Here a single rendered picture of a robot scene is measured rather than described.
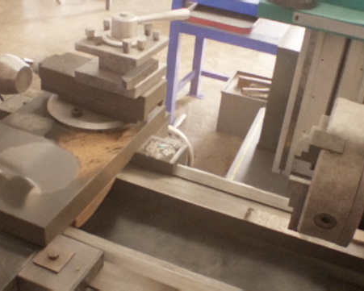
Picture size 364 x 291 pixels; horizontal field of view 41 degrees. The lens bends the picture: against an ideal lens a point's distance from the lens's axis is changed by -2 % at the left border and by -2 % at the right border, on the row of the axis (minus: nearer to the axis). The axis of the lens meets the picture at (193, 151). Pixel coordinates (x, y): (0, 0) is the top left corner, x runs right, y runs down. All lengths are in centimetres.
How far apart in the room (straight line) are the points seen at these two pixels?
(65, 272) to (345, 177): 52
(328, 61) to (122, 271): 132
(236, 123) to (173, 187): 188
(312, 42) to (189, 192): 98
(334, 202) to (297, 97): 130
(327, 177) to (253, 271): 46
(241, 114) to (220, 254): 189
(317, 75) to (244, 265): 107
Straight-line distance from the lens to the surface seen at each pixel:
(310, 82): 204
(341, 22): 174
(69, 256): 96
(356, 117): 83
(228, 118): 305
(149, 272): 99
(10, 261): 98
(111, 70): 120
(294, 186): 91
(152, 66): 120
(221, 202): 118
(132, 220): 127
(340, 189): 79
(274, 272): 120
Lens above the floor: 157
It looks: 33 degrees down
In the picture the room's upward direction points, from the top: 7 degrees clockwise
